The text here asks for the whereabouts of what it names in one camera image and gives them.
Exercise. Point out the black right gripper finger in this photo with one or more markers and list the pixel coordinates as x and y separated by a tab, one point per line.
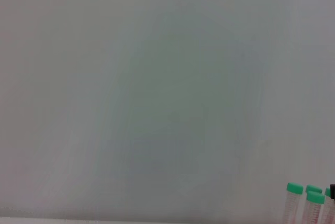
333	191

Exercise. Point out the green-capped clear test tube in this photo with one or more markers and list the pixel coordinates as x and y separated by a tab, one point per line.
327	192
315	198
295	188
313	189

